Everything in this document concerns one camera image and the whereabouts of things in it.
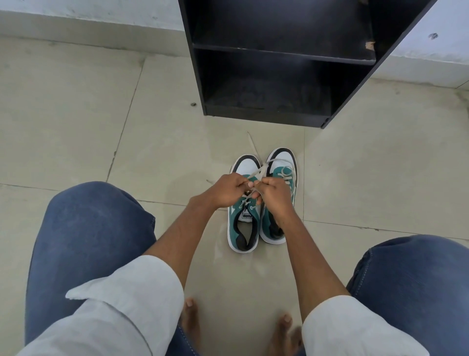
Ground person's left white shirt sleeve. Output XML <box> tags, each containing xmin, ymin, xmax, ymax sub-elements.
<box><xmin>16</xmin><ymin>255</ymin><xmax>185</xmax><ymax>356</ymax></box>

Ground person's bare foot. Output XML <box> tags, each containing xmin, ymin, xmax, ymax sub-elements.
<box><xmin>266</xmin><ymin>313</ymin><xmax>303</xmax><ymax>356</ymax></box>
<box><xmin>182</xmin><ymin>298</ymin><xmax>202</xmax><ymax>356</ymax></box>

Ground person's right hand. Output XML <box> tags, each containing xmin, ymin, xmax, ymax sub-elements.
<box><xmin>251</xmin><ymin>177</ymin><xmax>294</xmax><ymax>229</ymax></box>

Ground person's right forearm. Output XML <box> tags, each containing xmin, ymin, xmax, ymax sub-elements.
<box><xmin>272</xmin><ymin>214</ymin><xmax>352</xmax><ymax>324</ymax></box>

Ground person's right white shirt sleeve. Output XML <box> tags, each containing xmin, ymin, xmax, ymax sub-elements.
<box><xmin>301</xmin><ymin>295</ymin><xmax>430</xmax><ymax>356</ymax></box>

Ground person's white shirt sleeve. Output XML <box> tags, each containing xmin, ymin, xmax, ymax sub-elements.
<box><xmin>16</xmin><ymin>255</ymin><xmax>185</xmax><ymax>356</ymax></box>
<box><xmin>301</xmin><ymin>295</ymin><xmax>430</xmax><ymax>356</ymax></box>

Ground person's right bare foot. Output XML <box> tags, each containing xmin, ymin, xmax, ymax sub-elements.
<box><xmin>266</xmin><ymin>313</ymin><xmax>303</xmax><ymax>356</ymax></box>

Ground person's leg blue jeans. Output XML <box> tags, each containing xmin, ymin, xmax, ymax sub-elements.
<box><xmin>25</xmin><ymin>181</ymin><xmax>200</xmax><ymax>356</ymax></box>
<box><xmin>297</xmin><ymin>235</ymin><xmax>469</xmax><ymax>356</ymax></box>

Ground white shoelace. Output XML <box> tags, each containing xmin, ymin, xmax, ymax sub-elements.
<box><xmin>238</xmin><ymin>131</ymin><xmax>295</xmax><ymax>211</ymax></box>

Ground person's left forearm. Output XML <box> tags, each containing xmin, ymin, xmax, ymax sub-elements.
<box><xmin>142</xmin><ymin>195</ymin><xmax>220</xmax><ymax>290</ymax></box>

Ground person's right leg blue jeans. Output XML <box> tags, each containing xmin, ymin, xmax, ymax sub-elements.
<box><xmin>297</xmin><ymin>235</ymin><xmax>469</xmax><ymax>356</ymax></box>

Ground person's left hand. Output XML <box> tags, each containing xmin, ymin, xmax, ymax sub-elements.
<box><xmin>198</xmin><ymin>173</ymin><xmax>258</xmax><ymax>210</ymax></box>

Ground person's left leg blue jeans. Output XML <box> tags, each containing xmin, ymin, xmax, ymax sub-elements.
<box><xmin>25</xmin><ymin>181</ymin><xmax>200</xmax><ymax>356</ymax></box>

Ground person's left bare foot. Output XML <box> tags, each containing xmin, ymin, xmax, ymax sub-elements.
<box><xmin>182</xmin><ymin>298</ymin><xmax>202</xmax><ymax>356</ymax></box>

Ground black wooden shelf unit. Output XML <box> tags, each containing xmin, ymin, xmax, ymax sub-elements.
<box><xmin>178</xmin><ymin>0</ymin><xmax>438</xmax><ymax>129</ymax></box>

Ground green white sneaker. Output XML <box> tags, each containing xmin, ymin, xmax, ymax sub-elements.
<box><xmin>227</xmin><ymin>154</ymin><xmax>264</xmax><ymax>254</ymax></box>
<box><xmin>258</xmin><ymin>147</ymin><xmax>298</xmax><ymax>245</ymax></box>

